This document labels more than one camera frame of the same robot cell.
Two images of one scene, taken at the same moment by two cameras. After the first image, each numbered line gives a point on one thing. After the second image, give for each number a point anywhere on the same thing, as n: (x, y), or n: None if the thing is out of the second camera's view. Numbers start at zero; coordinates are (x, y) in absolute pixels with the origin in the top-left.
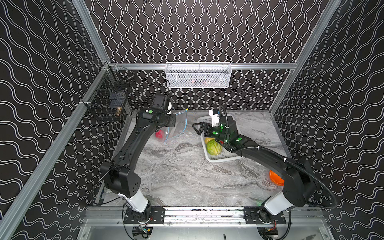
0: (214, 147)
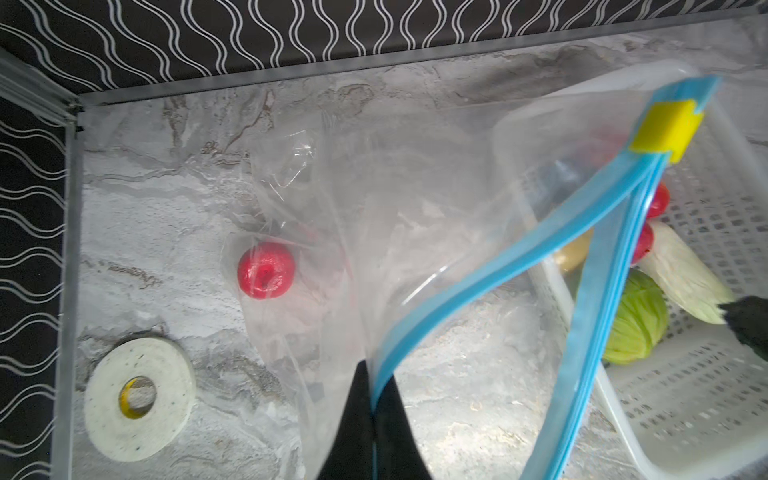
0: (641, 319)
